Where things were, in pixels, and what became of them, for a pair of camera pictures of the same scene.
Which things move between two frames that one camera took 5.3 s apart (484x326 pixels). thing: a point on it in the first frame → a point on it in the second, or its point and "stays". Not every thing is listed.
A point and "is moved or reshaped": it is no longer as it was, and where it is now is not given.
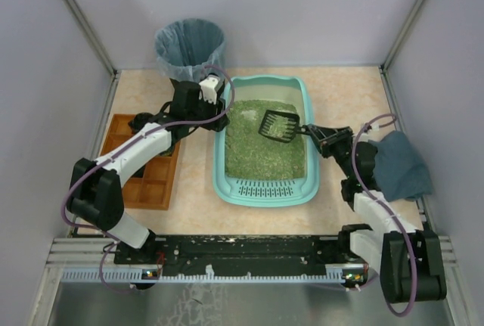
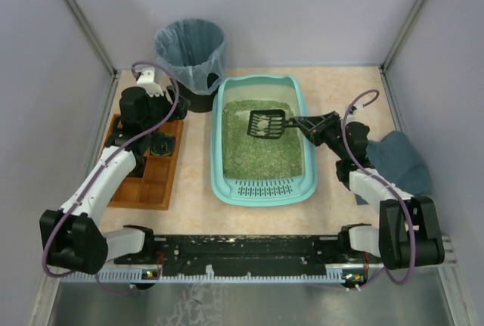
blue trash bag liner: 184,48 stays
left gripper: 218,122 → 174,103
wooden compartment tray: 153,189 stays
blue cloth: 398,169 stays
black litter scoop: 281,125 is moved or reshaped
